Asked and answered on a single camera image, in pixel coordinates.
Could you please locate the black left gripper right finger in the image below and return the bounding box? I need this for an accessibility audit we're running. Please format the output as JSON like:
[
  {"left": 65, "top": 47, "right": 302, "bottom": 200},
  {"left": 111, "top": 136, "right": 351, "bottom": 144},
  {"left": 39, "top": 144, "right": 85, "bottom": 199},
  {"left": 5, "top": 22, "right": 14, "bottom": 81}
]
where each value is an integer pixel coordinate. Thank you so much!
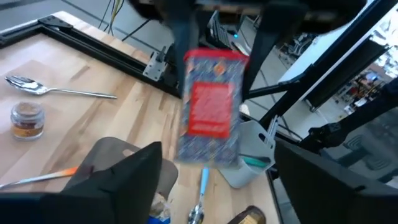
[{"left": 274, "top": 138, "right": 371, "bottom": 224}]

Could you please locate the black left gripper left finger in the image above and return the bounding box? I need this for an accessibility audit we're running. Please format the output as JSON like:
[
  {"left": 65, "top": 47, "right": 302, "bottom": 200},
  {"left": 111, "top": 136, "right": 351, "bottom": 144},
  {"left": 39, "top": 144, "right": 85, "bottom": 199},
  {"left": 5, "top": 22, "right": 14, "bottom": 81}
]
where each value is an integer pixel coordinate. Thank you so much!
[{"left": 60, "top": 141, "right": 164, "bottom": 224}]

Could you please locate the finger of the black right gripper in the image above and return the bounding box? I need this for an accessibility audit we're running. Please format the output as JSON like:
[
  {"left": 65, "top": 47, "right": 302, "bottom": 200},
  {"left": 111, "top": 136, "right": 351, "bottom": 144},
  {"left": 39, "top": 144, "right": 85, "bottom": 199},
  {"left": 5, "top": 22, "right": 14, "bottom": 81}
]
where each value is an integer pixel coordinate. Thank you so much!
[
  {"left": 241, "top": 6, "right": 309, "bottom": 98},
  {"left": 167, "top": 15, "right": 200, "bottom": 98}
]

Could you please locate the blue white ramen packet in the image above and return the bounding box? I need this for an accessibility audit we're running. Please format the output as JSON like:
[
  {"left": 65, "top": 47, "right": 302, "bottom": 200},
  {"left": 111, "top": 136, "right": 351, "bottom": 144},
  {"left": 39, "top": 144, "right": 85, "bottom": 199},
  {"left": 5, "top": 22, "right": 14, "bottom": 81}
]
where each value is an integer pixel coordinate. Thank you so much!
[{"left": 147, "top": 191, "right": 172, "bottom": 224}]

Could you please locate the yellow lidded dark spice jar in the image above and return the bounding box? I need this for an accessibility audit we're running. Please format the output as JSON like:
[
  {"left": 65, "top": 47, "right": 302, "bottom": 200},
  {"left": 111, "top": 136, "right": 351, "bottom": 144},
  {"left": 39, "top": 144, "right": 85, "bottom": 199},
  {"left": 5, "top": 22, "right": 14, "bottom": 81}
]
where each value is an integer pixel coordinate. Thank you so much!
[{"left": 228, "top": 205, "right": 267, "bottom": 224}]

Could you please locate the blue handled spoon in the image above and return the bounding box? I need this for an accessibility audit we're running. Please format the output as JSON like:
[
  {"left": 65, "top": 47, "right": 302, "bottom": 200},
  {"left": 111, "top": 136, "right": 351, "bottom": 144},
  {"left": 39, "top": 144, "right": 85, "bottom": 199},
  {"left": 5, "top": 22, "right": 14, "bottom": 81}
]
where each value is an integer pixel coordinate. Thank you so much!
[{"left": 187, "top": 167, "right": 211, "bottom": 224}]

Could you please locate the red lidded spice tin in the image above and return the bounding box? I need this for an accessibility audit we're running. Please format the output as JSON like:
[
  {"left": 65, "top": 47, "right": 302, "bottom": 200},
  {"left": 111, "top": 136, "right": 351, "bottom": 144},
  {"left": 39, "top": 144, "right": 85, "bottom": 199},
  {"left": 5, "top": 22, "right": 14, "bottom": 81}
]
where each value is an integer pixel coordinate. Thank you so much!
[{"left": 175, "top": 47, "right": 251, "bottom": 171}]

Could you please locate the white plastic bin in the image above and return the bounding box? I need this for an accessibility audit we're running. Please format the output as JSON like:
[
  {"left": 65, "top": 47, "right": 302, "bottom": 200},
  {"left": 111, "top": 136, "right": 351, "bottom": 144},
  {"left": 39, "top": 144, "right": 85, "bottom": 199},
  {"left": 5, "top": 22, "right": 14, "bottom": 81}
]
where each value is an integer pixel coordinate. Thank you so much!
[{"left": 218, "top": 119, "right": 277, "bottom": 189}]

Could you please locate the small glass spice jar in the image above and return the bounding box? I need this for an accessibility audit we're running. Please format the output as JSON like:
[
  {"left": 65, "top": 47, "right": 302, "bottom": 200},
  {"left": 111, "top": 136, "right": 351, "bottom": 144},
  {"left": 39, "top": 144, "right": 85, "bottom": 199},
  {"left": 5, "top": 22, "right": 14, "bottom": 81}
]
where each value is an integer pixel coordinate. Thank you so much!
[{"left": 9, "top": 101, "right": 45, "bottom": 142}]

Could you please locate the large silver spoon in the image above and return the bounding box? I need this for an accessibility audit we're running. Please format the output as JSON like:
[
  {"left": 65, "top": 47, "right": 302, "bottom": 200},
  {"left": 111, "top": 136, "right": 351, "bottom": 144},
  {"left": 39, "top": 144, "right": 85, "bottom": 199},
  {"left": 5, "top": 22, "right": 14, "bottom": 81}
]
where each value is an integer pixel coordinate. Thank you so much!
[{"left": 4, "top": 75, "right": 118, "bottom": 100}]

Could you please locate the clear plastic utensil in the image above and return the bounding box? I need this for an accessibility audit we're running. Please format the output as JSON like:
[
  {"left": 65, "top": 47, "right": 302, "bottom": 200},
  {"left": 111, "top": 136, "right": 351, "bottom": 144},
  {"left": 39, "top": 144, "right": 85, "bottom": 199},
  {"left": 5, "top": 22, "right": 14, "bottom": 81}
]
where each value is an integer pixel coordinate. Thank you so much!
[{"left": 266, "top": 114, "right": 280, "bottom": 147}]

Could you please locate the silver frame bracket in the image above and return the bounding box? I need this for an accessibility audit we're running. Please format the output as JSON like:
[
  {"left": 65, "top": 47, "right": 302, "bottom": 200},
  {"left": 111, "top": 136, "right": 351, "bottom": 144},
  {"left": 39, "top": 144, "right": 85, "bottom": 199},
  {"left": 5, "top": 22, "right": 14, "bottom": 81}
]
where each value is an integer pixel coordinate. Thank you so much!
[{"left": 142, "top": 46, "right": 169, "bottom": 82}]

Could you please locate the teal handled utensil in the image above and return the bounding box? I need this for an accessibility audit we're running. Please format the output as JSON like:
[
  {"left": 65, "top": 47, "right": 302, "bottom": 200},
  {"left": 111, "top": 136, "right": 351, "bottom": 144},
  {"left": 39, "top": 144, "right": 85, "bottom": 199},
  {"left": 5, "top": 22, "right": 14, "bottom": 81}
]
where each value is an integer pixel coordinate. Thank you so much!
[{"left": 241, "top": 155, "right": 271, "bottom": 169}]

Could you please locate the orange handled metal utensil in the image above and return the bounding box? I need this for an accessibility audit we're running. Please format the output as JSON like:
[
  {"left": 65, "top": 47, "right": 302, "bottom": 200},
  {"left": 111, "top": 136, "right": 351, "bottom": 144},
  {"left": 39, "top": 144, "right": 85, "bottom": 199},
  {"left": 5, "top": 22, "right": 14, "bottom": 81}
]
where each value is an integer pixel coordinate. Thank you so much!
[{"left": 0, "top": 166, "right": 80, "bottom": 190}]

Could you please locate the bundle of floor cables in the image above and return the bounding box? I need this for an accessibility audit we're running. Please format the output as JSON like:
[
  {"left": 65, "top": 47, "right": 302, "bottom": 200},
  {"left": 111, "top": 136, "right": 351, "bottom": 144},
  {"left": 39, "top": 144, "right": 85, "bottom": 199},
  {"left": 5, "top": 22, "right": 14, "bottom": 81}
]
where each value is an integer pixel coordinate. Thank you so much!
[{"left": 98, "top": 0, "right": 153, "bottom": 42}]

